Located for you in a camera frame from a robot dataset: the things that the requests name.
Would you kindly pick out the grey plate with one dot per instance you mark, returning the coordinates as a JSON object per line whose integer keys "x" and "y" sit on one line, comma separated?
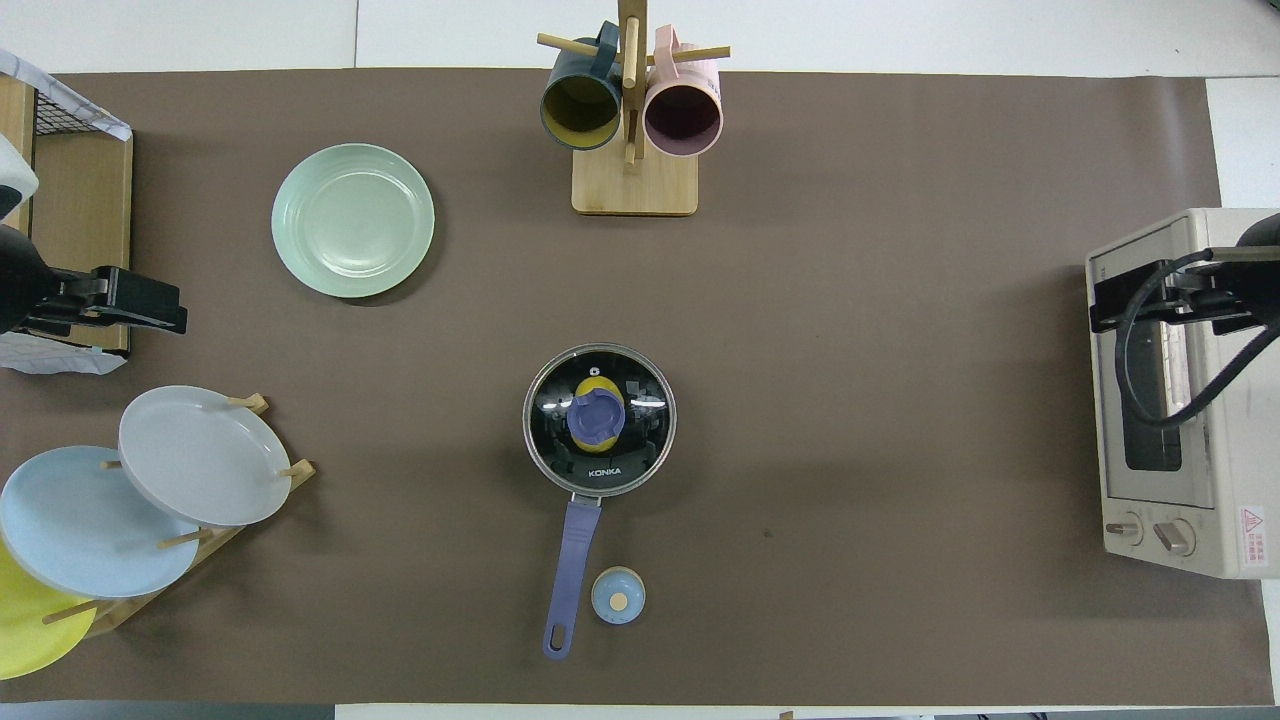
{"x": 200, "y": 455}

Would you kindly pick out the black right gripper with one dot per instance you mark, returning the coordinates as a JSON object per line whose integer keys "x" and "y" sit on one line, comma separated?
{"x": 1110, "y": 300}

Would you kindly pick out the white printed paper sheet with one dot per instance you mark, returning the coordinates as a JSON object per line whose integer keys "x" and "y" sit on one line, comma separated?
{"x": 15, "y": 65}
{"x": 60, "y": 358}

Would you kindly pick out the yellow plate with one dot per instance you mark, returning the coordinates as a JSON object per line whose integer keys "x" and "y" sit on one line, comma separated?
{"x": 30, "y": 630}

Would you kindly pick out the light green plate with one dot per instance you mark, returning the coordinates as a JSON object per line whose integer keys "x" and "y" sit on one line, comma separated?
{"x": 353, "y": 220}

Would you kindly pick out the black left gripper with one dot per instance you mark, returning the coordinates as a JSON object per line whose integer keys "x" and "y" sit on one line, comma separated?
{"x": 140, "y": 298}

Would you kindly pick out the glass lid purple knob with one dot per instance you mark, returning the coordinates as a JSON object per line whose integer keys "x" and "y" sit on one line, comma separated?
{"x": 597, "y": 420}

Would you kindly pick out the pink mug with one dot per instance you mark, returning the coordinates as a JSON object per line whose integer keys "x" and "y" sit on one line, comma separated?
{"x": 683, "y": 115}

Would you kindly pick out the wooden shelf box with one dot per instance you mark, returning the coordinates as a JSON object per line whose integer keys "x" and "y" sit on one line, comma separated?
{"x": 80, "y": 220}

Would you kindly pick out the wooden mug tree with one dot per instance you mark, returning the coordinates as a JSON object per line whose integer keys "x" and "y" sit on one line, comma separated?
{"x": 635, "y": 190}

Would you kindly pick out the light blue plate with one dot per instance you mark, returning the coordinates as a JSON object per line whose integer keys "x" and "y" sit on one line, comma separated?
{"x": 80, "y": 530}

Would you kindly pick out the cream toaster oven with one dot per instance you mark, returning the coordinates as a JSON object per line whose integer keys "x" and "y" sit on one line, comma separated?
{"x": 1250, "y": 470}

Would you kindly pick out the wooden plate rack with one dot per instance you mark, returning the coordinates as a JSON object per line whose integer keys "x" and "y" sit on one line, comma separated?
{"x": 220, "y": 540}

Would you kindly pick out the brown table mat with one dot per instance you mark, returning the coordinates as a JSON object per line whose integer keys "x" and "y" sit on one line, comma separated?
{"x": 850, "y": 550}

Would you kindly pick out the dark blue mug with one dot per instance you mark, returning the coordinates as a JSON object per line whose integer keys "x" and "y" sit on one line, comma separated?
{"x": 580, "y": 105}

